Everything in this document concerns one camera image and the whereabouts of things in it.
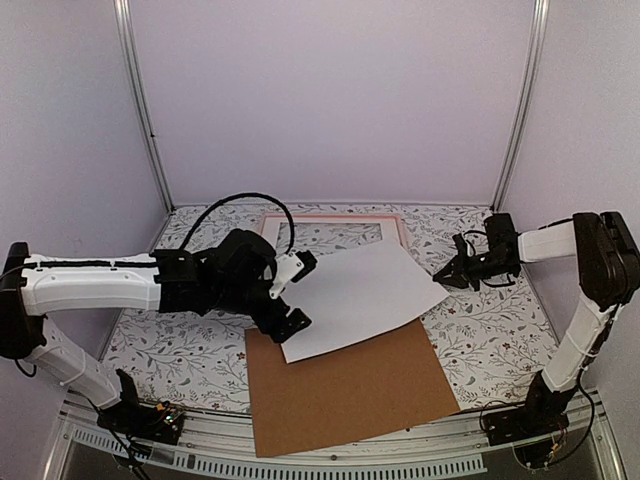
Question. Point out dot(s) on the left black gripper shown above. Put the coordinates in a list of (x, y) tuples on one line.
[(290, 326)]

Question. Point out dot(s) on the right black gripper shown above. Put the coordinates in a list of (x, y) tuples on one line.
[(456, 266)]

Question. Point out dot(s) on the landscape photo print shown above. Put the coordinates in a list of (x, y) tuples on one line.
[(358, 294)]

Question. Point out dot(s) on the pink wooden picture frame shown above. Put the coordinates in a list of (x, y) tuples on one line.
[(391, 226)]

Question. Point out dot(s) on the brown cardboard backing board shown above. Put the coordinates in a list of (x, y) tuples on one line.
[(388, 383)]

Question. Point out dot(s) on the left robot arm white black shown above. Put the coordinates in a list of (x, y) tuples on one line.
[(33, 286)]

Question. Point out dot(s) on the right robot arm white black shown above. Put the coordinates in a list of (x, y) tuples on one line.
[(608, 276)]

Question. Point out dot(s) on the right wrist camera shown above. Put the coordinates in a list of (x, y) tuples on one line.
[(464, 248)]

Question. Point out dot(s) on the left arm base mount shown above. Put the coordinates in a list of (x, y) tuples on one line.
[(162, 422)]

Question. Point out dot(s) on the front aluminium rail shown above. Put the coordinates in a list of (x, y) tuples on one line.
[(220, 445)]

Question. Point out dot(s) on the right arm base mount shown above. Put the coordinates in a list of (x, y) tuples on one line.
[(525, 425)]

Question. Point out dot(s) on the right aluminium corner post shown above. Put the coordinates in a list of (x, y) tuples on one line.
[(534, 54)]

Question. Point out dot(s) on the aluminium corner post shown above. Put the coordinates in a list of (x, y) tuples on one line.
[(534, 54), (126, 35)]

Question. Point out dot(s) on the left aluminium corner post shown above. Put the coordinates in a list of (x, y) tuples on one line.
[(126, 35)]

